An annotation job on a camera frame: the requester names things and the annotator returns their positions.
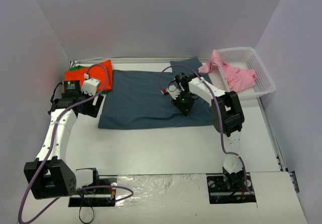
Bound pink t shirt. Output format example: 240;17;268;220
198;50;257;93

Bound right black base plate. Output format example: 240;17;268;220
206;174;257;204

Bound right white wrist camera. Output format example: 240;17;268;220
161;83;181;100

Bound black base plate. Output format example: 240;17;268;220
206;174;257;204
68;175;117;207

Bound orange folded t shirt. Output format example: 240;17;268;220
64;60;113;94

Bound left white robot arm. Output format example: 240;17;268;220
24;78;104;199

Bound green folded t shirt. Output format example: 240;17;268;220
69;65;85;71

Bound blue t shirt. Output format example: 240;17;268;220
98;57;213;130

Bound white plastic basket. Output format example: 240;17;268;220
216;47;276;100

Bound thin black cable loop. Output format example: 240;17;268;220
78;205;95;223

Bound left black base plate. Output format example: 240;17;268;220
68;175;117;207

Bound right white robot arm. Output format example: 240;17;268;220
164;73;245;190

